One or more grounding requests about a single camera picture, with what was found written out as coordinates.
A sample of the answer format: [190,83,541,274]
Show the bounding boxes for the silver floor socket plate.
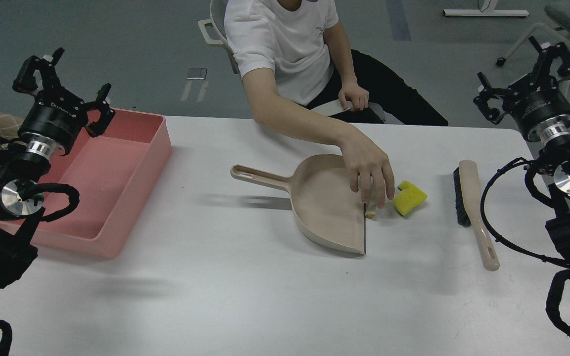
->
[186,67,208,81]

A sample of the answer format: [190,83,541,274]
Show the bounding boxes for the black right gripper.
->
[473,36,570,142]

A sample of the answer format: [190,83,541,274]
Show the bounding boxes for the person in white shirt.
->
[224,0,449,126]

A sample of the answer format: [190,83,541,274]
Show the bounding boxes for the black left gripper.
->
[13,47,115,155]

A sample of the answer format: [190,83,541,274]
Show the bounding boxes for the beige plastic dustpan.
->
[230,154,366,256]

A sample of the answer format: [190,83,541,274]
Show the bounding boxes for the person right hand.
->
[337,123,394,208]

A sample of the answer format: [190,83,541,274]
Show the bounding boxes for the person right forearm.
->
[241,68,361,147]

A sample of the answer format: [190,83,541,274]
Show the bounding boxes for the white desk base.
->
[442,0,530,18]

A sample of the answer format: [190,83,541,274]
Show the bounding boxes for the pink plastic bin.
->
[0,108,173,260]

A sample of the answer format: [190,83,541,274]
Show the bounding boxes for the white office chair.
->
[210,0,411,124]

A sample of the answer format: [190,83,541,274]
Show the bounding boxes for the beige hand brush black bristles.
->
[453,160,500,272]

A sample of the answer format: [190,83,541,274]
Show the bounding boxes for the yellow green sponge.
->
[393,180,428,217]

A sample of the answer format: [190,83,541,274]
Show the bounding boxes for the person left hand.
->
[338,79,369,111]

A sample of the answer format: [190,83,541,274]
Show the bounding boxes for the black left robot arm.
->
[0,48,115,291]

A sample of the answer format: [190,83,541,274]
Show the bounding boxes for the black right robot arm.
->
[473,36,570,337]

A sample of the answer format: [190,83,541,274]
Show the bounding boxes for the person left forearm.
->
[323,20,358,90]

